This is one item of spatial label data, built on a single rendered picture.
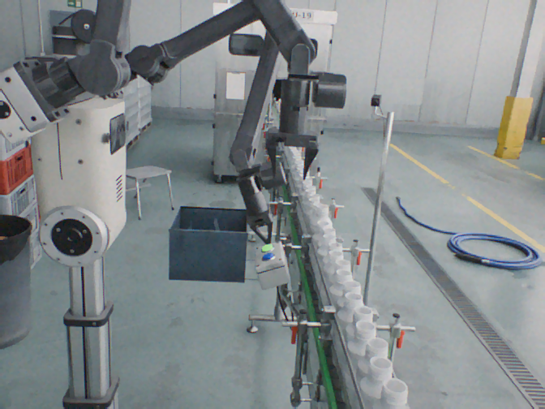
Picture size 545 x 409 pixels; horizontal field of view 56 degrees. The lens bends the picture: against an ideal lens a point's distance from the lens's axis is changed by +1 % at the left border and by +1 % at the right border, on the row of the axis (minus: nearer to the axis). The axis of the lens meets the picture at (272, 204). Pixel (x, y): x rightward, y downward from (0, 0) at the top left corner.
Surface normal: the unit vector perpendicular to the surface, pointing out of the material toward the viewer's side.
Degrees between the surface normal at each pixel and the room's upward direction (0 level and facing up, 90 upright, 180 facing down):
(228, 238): 90
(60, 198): 101
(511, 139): 90
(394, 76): 90
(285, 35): 93
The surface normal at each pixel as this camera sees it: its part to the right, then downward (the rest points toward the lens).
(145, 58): -0.13, -0.04
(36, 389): 0.07, -0.95
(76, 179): 0.03, 0.47
